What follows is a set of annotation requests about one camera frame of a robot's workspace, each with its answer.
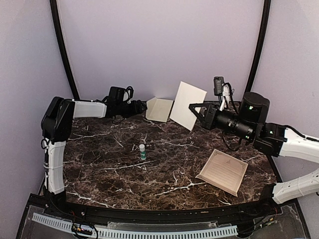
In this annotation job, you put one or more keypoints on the right black frame post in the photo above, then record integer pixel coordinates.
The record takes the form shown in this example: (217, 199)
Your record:
(259, 45)

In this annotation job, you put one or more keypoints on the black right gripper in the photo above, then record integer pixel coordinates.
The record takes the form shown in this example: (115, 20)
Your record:
(208, 120)

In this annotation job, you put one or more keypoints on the cream paper envelope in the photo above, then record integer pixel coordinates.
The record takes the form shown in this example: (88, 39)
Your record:
(158, 109)

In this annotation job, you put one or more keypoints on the left black frame post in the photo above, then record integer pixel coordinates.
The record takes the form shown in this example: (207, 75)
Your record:
(62, 48)

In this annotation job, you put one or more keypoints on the black curved front rail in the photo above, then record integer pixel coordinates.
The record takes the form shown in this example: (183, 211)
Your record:
(242, 214)

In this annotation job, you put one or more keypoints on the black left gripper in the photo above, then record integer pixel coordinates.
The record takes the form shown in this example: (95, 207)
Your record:
(137, 108)

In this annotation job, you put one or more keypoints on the white slotted cable duct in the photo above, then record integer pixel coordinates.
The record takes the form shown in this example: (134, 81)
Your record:
(137, 231)

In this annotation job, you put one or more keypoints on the black frame post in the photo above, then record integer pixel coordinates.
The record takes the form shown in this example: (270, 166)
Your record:
(259, 45)
(62, 48)

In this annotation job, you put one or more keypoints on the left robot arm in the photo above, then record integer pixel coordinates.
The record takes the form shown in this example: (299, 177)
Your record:
(61, 114)

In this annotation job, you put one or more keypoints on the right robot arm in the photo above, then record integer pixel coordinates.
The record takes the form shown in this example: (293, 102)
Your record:
(268, 138)

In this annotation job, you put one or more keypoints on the cream letter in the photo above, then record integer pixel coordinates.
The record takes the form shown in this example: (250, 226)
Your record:
(187, 94)

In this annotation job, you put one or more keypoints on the green white glue stick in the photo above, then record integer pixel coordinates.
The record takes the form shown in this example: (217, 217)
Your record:
(142, 149)

